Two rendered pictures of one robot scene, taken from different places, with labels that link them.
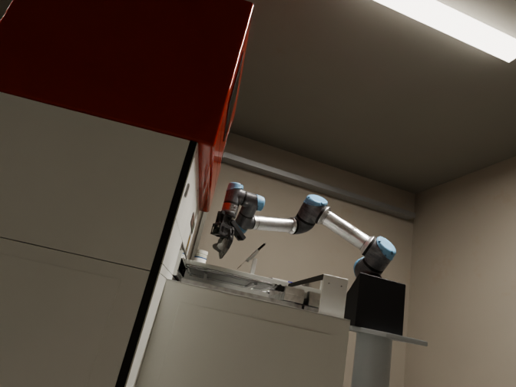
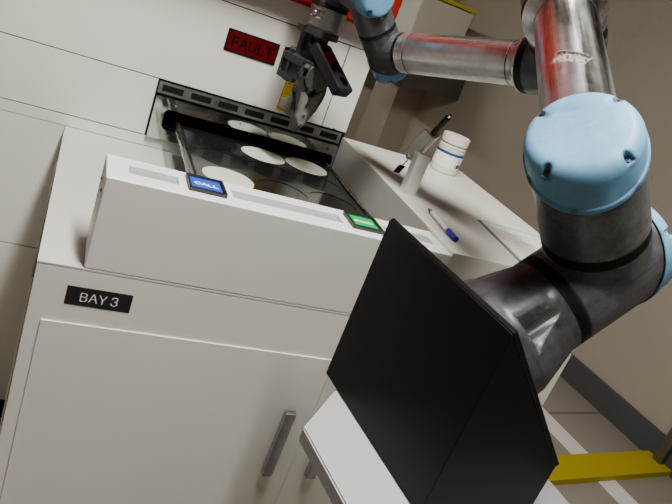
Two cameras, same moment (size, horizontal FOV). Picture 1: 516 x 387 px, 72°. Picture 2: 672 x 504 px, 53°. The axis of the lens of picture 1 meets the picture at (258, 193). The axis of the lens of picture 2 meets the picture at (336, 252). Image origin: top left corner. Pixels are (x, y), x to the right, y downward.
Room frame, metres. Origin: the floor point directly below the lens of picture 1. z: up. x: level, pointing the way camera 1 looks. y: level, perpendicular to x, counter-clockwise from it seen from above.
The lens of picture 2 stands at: (1.30, -1.27, 1.28)
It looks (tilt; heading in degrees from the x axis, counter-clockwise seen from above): 20 degrees down; 69
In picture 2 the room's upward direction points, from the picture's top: 21 degrees clockwise
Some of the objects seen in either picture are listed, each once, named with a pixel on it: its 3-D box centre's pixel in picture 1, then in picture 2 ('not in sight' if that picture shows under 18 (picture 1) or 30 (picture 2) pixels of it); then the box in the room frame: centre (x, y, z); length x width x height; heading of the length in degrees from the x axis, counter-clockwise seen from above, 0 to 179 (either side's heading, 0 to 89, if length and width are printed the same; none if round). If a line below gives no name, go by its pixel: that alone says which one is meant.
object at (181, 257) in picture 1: (180, 268); (246, 140); (1.56, 0.26, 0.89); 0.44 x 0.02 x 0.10; 5
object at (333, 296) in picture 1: (311, 298); (276, 247); (1.56, -0.32, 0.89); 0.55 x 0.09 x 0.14; 5
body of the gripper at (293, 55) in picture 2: (224, 225); (309, 58); (1.61, 0.12, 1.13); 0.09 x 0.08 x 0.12; 127
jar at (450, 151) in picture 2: (200, 259); (449, 153); (2.05, 0.24, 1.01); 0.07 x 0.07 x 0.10
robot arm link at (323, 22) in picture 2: (229, 210); (324, 20); (1.62, 0.11, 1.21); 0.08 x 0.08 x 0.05
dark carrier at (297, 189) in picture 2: (228, 279); (270, 172); (1.60, 0.05, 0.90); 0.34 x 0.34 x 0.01; 5
